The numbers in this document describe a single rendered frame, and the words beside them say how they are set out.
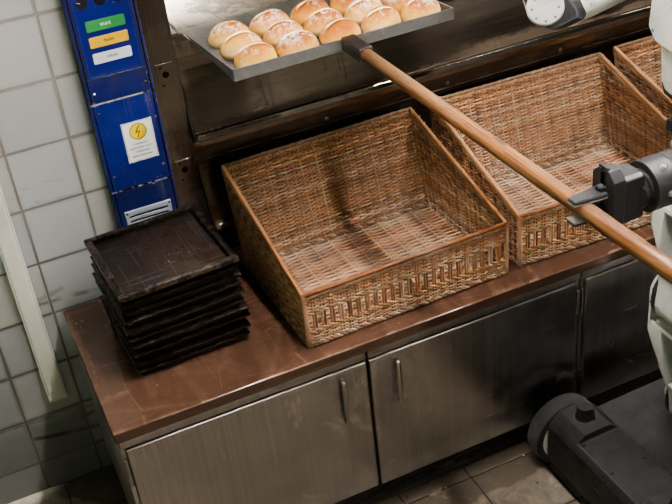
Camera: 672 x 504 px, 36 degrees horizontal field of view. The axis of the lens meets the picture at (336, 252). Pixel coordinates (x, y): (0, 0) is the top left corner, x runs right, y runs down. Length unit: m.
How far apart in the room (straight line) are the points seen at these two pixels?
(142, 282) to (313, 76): 0.72
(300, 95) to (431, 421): 0.89
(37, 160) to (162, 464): 0.77
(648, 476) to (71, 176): 1.56
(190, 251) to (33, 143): 0.45
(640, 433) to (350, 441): 0.75
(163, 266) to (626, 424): 1.26
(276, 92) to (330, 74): 0.15
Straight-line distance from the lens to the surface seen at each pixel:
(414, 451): 2.74
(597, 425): 2.76
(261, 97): 2.65
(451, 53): 2.85
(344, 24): 2.38
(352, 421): 2.57
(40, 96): 2.50
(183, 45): 2.54
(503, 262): 2.60
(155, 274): 2.37
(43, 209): 2.62
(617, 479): 2.66
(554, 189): 1.75
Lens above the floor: 2.10
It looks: 34 degrees down
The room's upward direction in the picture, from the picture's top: 7 degrees counter-clockwise
